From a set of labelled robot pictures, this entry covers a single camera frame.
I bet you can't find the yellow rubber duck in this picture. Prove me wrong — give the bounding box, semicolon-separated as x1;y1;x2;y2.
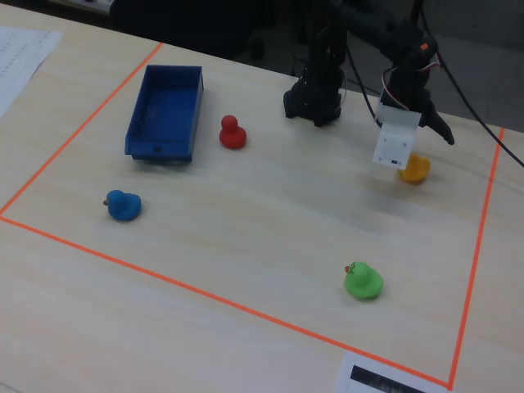
398;152;432;186

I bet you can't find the blue plastic box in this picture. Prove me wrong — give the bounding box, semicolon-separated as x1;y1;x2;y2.
124;64;205;164

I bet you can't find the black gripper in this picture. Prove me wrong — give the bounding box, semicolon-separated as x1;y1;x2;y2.
385;52;456;147

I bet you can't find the black camera cable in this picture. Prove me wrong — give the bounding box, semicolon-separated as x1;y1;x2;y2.
346;38;384;122

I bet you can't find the long orange tape strip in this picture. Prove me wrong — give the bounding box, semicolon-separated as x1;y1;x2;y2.
0;215;453;390

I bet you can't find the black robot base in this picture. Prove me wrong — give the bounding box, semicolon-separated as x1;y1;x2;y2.
282;67;343;129

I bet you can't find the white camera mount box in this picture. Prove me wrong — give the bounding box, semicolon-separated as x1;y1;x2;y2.
371;101;422;170

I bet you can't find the green rubber duck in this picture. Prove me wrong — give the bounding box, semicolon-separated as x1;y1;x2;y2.
344;260;385;301

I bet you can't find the thick black cable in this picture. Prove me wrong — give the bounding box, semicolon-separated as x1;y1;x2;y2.
416;0;524;168

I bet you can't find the white red servo cable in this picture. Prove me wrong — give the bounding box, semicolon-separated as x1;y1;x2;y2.
381;50;445;112

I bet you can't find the blue rubber duck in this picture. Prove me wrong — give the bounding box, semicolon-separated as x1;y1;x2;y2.
102;189;142;223

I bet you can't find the paper with black bar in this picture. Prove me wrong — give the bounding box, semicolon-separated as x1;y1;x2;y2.
334;352;451;393

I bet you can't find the white printed paper sheet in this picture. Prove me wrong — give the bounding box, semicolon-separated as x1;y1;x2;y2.
0;25;65;119

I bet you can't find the red rubber duck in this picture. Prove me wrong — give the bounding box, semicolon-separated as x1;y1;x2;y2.
219;115;248;150

